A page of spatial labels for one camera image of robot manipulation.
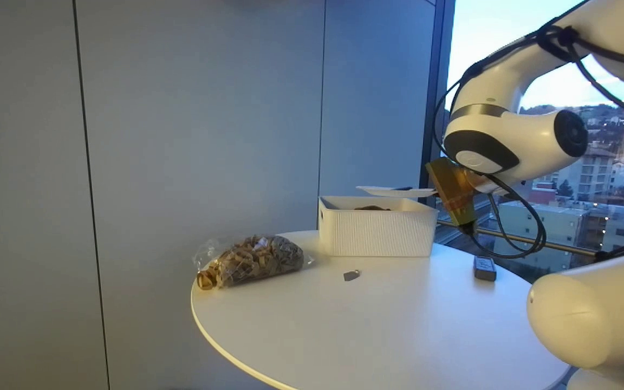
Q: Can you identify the white rectangular basket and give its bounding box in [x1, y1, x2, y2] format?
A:
[317, 192, 441, 260]

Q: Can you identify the clear bag of snacks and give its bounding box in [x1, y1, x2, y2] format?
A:
[194, 233, 319, 292]

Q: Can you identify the balcony railing bar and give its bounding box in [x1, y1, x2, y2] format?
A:
[478, 228, 603, 260]

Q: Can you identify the white apartment building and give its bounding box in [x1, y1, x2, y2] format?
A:
[536, 154, 618, 204]

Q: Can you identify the yellow-brown wrist camera box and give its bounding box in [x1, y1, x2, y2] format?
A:
[426, 158, 479, 232]

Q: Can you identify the dark window frame post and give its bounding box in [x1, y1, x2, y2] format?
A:
[421, 0, 458, 190]

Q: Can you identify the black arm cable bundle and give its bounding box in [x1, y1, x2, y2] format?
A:
[432, 0, 624, 260]

